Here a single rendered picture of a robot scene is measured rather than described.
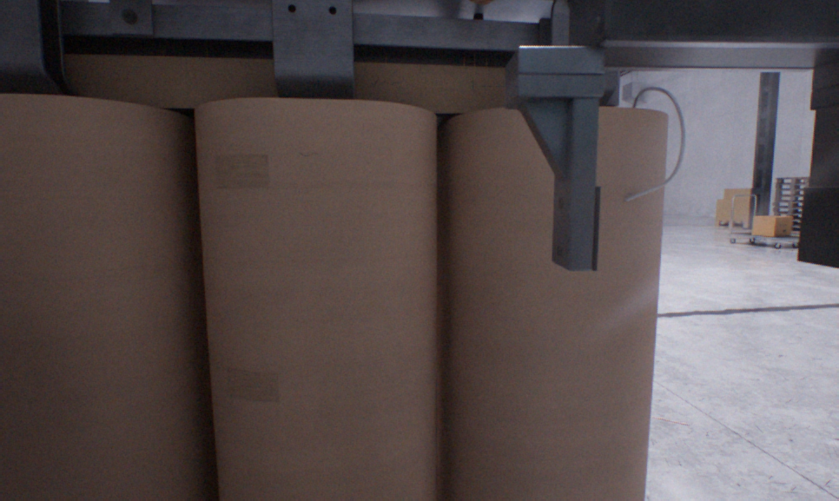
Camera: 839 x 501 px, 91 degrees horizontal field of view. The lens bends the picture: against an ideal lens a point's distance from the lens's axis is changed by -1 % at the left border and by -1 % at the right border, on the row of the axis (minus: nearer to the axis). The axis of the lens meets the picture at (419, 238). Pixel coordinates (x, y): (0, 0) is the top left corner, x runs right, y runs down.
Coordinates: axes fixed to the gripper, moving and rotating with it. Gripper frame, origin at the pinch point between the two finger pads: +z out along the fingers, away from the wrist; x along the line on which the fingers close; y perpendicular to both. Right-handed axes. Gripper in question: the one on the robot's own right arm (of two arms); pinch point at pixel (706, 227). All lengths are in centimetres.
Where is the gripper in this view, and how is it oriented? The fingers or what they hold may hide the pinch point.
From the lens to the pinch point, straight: 25.4
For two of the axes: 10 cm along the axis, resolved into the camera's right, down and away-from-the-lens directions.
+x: 10.0, 0.0, 0.0
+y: 0.0, 1.1, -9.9
